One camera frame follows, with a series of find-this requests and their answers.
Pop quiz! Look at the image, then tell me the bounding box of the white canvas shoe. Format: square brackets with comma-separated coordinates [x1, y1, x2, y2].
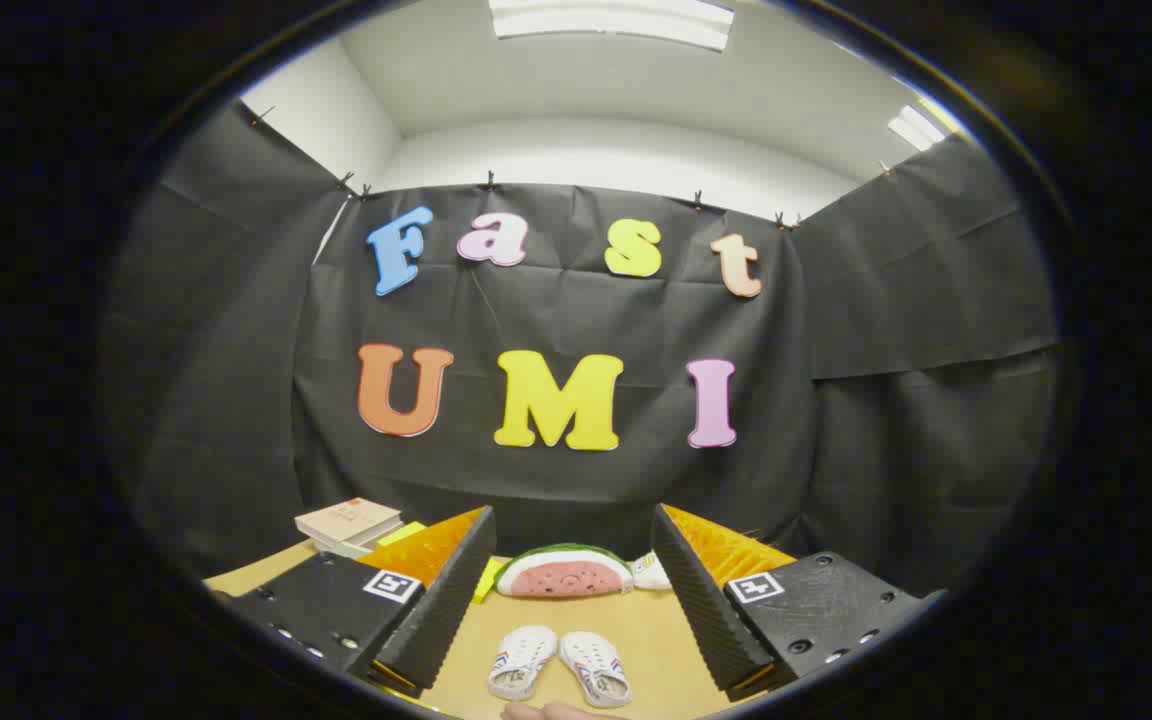
[488, 625, 559, 701]
[559, 630, 633, 709]

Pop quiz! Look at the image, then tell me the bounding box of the small ceiling light panel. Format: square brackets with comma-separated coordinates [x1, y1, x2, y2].
[888, 105, 949, 151]

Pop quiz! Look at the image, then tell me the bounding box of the watermelon slice plush toy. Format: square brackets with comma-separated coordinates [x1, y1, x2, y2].
[494, 543, 635, 599]

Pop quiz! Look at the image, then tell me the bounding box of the yellow book with red circle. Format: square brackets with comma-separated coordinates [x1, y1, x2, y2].
[376, 520, 505, 603]

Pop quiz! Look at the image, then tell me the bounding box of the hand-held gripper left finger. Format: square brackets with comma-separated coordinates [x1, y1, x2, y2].
[226, 505, 497, 699]

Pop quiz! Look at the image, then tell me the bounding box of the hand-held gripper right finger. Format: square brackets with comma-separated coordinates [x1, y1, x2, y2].
[651, 503, 947, 701]

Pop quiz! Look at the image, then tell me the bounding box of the long ceiling light panel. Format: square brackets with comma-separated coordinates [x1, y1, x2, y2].
[489, 0, 735, 53]

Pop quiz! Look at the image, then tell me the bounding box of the small white plush toy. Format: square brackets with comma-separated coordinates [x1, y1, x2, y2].
[631, 550, 673, 591]

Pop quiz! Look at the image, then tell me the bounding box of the beige cover book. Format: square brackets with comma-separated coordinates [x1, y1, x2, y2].
[296, 497, 404, 546]

